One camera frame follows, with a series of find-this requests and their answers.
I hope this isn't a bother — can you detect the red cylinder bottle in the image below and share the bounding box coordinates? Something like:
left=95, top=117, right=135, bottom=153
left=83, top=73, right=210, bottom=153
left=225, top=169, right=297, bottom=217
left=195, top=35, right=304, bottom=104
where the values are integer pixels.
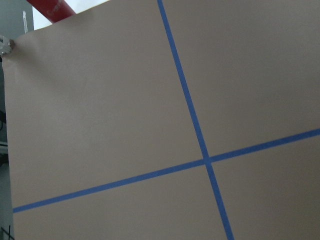
left=27, top=0, right=76, bottom=23

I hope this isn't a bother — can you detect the aluminium frame post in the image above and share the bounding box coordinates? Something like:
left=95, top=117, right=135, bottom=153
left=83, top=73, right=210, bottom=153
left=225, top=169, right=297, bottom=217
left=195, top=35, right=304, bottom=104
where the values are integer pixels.
left=0, top=35, right=15, bottom=56

